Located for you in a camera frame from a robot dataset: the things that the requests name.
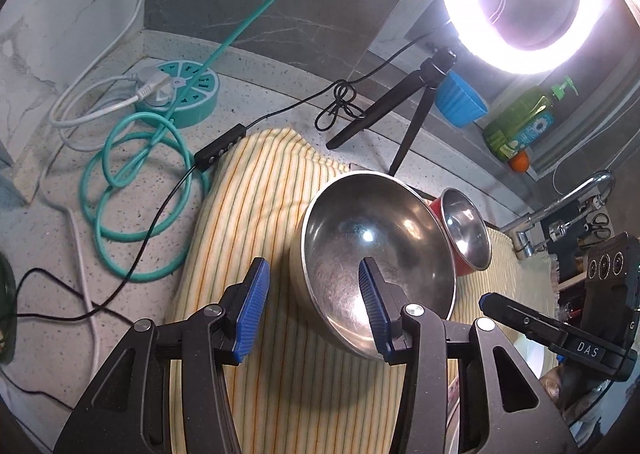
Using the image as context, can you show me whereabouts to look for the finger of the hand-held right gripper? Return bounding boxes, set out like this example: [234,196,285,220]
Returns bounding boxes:
[478,293,571,350]

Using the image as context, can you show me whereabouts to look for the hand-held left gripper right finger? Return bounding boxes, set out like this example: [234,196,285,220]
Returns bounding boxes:
[357,256,581,454]

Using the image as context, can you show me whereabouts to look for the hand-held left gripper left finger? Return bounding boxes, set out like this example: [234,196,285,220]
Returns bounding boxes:
[52,256,271,454]

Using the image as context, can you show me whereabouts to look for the gold-sided steel bowl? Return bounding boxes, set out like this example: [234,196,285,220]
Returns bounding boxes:
[291,171,458,361]

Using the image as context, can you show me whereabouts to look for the red-sided steel bowl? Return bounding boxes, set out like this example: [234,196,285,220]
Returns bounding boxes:
[427,187,492,277]

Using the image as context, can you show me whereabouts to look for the chrome faucet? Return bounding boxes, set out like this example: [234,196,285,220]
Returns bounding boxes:
[500,170,616,260]

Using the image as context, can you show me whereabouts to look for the yellow striped cloth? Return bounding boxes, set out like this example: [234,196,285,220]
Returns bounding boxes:
[165,128,558,454]

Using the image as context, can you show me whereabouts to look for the black inline remote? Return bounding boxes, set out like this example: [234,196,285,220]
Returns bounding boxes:
[194,123,247,167]

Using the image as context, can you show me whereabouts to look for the green dish soap bottle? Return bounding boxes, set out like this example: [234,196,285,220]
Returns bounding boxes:
[481,75,581,165]

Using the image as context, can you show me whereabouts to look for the black tripod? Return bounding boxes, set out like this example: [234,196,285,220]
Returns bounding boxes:
[326,46,458,175]

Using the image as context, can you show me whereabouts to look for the blue ribbed cup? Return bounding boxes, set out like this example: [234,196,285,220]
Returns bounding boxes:
[434,71,489,129]

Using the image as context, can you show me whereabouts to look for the teal round power strip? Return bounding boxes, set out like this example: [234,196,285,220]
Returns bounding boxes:
[134,60,220,130]

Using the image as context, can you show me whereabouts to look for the dark green object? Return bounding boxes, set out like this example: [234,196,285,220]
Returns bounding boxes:
[0,251,20,365]

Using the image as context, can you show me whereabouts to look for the black-handled scissors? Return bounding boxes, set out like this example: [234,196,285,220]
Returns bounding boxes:
[582,214,612,240]

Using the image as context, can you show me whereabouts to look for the black cable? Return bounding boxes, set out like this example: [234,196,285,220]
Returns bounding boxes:
[0,24,451,335]

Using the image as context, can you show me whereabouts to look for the white cable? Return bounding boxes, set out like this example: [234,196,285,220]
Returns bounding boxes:
[47,0,151,295]

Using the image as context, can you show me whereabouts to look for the teal cable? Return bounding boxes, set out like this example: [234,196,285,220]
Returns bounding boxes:
[81,0,336,282]

